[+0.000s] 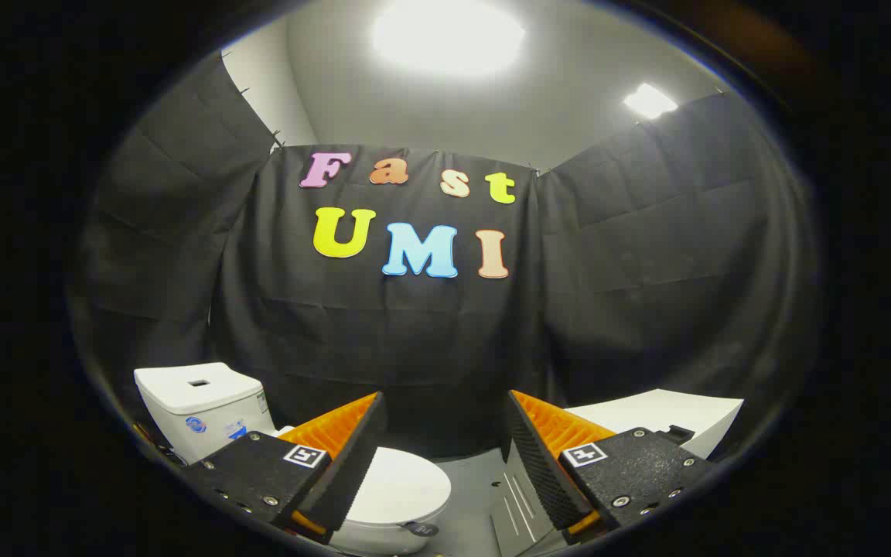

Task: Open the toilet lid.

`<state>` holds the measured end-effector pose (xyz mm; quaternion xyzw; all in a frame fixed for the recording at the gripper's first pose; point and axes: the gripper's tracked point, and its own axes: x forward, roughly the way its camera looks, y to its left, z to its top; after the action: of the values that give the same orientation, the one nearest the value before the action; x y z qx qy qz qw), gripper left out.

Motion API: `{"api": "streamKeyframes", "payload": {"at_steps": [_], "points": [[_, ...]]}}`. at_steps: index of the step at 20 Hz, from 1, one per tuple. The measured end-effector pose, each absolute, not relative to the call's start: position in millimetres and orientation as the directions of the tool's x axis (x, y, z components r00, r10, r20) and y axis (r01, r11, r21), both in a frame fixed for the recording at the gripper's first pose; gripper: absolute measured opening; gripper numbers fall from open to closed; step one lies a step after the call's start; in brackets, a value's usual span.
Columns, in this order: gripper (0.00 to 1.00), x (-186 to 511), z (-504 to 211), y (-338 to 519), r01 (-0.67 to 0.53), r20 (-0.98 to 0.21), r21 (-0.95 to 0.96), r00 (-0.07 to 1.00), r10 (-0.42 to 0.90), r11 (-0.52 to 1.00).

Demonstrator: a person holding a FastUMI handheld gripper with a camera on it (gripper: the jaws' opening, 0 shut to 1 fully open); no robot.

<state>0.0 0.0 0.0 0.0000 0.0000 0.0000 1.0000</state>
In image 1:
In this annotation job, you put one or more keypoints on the small ceiling light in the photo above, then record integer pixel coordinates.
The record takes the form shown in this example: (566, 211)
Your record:
(649, 100)

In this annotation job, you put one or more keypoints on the white grey cabinet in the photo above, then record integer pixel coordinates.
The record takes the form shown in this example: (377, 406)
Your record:
(670, 410)

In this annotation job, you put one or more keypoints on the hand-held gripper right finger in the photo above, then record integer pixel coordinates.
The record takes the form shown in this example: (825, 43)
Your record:
(542, 464)

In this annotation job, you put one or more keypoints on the black backdrop cloth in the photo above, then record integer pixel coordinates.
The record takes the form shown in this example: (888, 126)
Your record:
(414, 340)

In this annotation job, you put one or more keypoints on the large ceiling light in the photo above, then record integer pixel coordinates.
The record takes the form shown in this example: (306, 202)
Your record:
(445, 35)

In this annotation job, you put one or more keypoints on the white toilet lid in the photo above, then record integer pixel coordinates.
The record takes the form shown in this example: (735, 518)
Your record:
(403, 487)

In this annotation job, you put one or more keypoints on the white ceramic toilet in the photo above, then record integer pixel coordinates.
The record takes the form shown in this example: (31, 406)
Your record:
(198, 402)

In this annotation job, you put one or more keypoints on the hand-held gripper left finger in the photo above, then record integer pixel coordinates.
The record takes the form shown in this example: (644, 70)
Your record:
(349, 464)

